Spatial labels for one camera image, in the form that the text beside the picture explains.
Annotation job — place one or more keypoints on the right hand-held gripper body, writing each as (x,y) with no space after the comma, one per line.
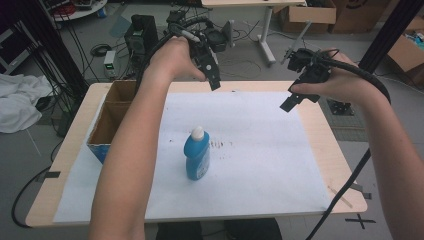
(308,68)

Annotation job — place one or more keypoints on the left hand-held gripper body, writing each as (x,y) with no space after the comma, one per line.
(213,37)

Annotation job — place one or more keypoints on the blue bottle with white cap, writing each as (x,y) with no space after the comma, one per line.
(197,156)

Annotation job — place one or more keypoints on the person's right hand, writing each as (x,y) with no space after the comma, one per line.
(343,85)

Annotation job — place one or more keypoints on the person's left hand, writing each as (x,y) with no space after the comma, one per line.
(173,61)

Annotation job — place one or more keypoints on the grey metal bar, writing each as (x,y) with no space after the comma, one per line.
(298,41)

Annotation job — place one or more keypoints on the light wooden table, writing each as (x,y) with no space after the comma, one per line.
(321,133)

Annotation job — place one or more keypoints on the white desk with metal leg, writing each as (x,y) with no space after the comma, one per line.
(265,36)

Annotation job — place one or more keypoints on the small brown cardboard box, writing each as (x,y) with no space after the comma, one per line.
(310,16)

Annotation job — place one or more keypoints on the white paper sheet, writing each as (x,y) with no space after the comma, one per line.
(260,160)

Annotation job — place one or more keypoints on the black computer tower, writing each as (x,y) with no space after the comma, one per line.
(141,33)

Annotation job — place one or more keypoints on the large brown cardboard box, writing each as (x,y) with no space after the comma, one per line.
(358,15)

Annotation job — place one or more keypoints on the open cardboard box with contents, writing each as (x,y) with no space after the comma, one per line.
(408,50)

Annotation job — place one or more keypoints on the small white power supply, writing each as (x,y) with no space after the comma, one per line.
(110,63)

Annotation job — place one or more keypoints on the thin wooden stick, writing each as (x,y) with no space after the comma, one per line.
(340,196)

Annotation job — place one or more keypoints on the round white table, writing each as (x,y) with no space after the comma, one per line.
(80,10)

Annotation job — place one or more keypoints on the black tape cross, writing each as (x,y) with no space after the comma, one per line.
(360,221)

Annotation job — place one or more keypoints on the white cloth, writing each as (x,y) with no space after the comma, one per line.
(20,100)

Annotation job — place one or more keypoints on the black stand base plate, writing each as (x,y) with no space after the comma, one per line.
(340,107)

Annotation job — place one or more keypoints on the black metal frame post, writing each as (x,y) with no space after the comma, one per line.
(388,36)

